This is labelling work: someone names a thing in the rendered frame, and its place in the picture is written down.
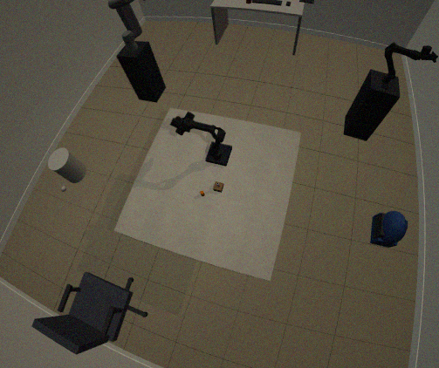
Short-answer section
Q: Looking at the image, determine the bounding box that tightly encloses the tan square block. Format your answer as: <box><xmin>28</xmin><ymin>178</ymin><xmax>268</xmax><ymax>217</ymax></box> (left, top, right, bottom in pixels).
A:
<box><xmin>213</xmin><ymin>181</ymin><xmax>223</xmax><ymax>192</ymax></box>

